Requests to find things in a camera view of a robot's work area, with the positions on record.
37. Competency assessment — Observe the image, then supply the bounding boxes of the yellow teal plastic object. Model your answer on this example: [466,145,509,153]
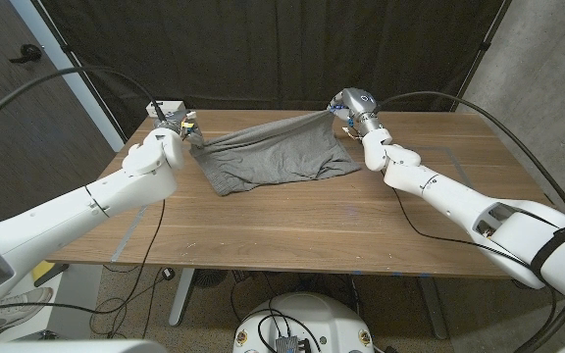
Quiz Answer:
[31,260,71,288]

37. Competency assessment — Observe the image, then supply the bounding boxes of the black backdrop curtain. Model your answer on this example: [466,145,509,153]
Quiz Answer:
[31,0,512,138]

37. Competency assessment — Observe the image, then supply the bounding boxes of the white table leg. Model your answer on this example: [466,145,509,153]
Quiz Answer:
[168,267,196,328]

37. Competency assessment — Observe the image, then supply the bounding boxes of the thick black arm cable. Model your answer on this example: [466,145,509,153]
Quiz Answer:
[0,66,167,138]
[378,90,565,353]

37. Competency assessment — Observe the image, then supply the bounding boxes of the thin black wrist wire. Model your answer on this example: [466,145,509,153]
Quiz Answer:
[0,198,167,316]
[389,186,534,270]

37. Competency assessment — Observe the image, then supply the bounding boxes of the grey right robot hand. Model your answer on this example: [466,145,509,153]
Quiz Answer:
[328,87,383,138]

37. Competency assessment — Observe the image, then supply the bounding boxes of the thin black right wrist wire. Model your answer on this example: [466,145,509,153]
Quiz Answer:
[389,186,534,270]

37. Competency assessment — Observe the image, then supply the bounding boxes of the white power strip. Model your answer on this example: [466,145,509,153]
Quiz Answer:
[145,100,186,120]

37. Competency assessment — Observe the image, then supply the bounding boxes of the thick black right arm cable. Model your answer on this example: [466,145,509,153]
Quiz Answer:
[378,90,565,353]

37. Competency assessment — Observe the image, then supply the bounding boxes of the black backdrop stand pole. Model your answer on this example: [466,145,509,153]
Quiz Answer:
[31,0,129,141]
[451,0,512,113]

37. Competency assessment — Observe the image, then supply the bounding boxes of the grey white sneaker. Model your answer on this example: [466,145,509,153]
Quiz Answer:
[0,286,54,339]

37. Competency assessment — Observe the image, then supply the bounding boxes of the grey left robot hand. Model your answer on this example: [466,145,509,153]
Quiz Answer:
[153,110,205,148]

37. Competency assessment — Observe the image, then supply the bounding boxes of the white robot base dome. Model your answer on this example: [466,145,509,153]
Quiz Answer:
[231,292,376,353]

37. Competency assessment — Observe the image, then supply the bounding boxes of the black door handle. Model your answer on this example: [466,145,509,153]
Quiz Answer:
[9,43,43,65]

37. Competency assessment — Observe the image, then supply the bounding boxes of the black ribbed round object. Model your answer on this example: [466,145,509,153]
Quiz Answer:
[192,268,229,289]

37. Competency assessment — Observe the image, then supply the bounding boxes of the dark wood door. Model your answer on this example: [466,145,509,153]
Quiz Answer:
[0,0,117,231]

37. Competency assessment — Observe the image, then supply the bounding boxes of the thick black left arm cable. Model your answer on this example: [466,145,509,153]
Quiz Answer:
[0,66,167,138]

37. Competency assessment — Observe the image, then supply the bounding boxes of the grey table leg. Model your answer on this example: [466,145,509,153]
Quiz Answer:
[415,275,449,340]

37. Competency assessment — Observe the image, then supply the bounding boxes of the thin black left wrist wire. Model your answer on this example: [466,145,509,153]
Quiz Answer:
[0,198,167,316]

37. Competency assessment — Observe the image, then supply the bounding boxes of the grey fabric shorts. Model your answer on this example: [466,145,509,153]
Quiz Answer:
[189,110,362,197]

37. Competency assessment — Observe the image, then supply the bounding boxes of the white door frame strip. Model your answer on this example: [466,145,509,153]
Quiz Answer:
[10,0,127,153]

